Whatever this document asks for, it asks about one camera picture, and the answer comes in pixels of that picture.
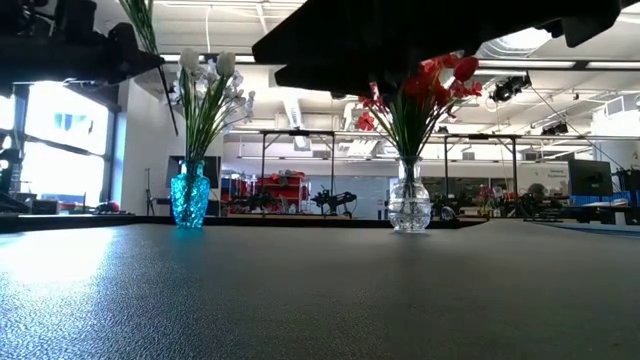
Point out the red storage shelf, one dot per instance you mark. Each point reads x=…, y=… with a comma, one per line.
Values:
x=282, y=190

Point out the black background station frame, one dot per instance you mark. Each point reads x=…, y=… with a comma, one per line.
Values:
x=300, y=133
x=480, y=136

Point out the white artificial tulip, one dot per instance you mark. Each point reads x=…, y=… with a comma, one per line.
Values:
x=226, y=62

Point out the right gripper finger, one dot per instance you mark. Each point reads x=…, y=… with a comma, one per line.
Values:
x=340, y=77
x=375, y=30

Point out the red artificial tulip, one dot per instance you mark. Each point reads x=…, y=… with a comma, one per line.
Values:
x=466, y=68

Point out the blue glass vase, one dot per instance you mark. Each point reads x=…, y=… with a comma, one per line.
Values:
x=190, y=195

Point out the black computer monitor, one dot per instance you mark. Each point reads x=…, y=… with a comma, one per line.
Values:
x=216, y=172
x=589, y=177

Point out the black tripod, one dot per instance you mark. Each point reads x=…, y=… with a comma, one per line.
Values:
x=148, y=192

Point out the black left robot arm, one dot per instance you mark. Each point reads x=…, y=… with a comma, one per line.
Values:
x=75, y=15

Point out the large bright window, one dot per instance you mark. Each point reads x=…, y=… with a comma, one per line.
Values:
x=60, y=160

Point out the clear glass vase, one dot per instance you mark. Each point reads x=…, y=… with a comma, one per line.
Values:
x=409, y=205

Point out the black background robot arm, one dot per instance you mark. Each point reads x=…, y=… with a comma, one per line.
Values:
x=335, y=200

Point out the black ceiling spotlight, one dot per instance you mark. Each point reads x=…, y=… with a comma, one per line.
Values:
x=510, y=87

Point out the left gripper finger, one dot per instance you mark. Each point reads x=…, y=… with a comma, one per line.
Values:
x=130, y=62

